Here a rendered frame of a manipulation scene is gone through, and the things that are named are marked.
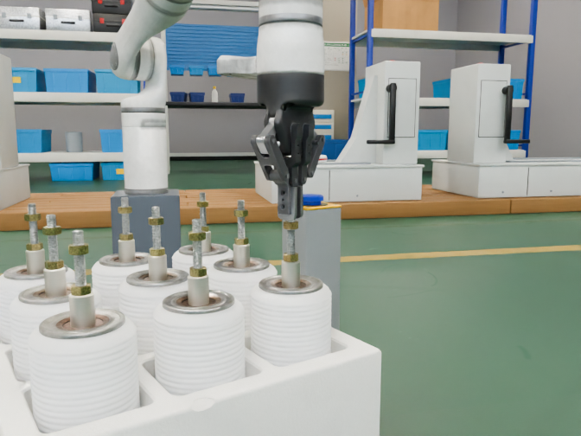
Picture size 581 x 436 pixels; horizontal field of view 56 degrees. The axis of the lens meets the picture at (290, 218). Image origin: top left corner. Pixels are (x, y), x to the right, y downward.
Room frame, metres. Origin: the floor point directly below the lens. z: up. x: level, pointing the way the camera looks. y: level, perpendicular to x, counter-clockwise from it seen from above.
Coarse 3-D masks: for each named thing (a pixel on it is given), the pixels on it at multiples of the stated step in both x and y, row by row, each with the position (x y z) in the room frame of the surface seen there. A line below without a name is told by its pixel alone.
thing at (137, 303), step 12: (120, 288) 0.63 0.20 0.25; (132, 288) 0.62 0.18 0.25; (144, 288) 0.62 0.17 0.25; (156, 288) 0.62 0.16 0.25; (168, 288) 0.62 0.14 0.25; (180, 288) 0.63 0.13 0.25; (120, 300) 0.63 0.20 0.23; (132, 300) 0.61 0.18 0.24; (144, 300) 0.61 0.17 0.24; (156, 300) 0.61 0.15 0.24; (132, 312) 0.62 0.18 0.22; (144, 312) 0.61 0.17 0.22; (144, 324) 0.61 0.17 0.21; (144, 336) 0.61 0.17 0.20; (144, 348) 0.61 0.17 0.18
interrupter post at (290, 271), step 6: (282, 264) 0.62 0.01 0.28; (288, 264) 0.62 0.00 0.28; (294, 264) 0.62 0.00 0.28; (282, 270) 0.62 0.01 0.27; (288, 270) 0.62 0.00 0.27; (294, 270) 0.62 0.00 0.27; (282, 276) 0.62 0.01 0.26; (288, 276) 0.62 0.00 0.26; (294, 276) 0.62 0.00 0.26; (282, 282) 0.62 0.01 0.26; (288, 282) 0.62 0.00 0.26; (294, 282) 0.62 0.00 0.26
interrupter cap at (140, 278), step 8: (136, 272) 0.67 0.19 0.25; (144, 272) 0.67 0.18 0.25; (168, 272) 0.68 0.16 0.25; (176, 272) 0.67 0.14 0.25; (184, 272) 0.67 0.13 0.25; (128, 280) 0.63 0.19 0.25; (136, 280) 0.64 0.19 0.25; (144, 280) 0.64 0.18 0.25; (168, 280) 0.64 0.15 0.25; (176, 280) 0.63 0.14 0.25; (184, 280) 0.64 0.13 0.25
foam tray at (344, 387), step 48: (336, 336) 0.65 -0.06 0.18; (0, 384) 0.52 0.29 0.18; (144, 384) 0.52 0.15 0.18; (240, 384) 0.52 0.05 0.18; (288, 384) 0.53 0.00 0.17; (336, 384) 0.57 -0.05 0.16; (0, 432) 0.43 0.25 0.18; (96, 432) 0.43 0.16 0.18; (144, 432) 0.45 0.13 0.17; (192, 432) 0.47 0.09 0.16; (240, 432) 0.50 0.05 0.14; (288, 432) 0.53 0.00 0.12; (336, 432) 0.57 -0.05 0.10
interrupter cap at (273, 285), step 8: (264, 280) 0.64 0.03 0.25; (272, 280) 0.64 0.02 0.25; (280, 280) 0.64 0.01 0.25; (304, 280) 0.64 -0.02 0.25; (312, 280) 0.64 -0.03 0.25; (320, 280) 0.63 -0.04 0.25; (264, 288) 0.60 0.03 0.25; (272, 288) 0.61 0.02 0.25; (280, 288) 0.60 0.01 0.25; (288, 288) 0.61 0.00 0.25; (296, 288) 0.61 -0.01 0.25; (304, 288) 0.60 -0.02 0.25; (312, 288) 0.60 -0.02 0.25; (320, 288) 0.61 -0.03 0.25
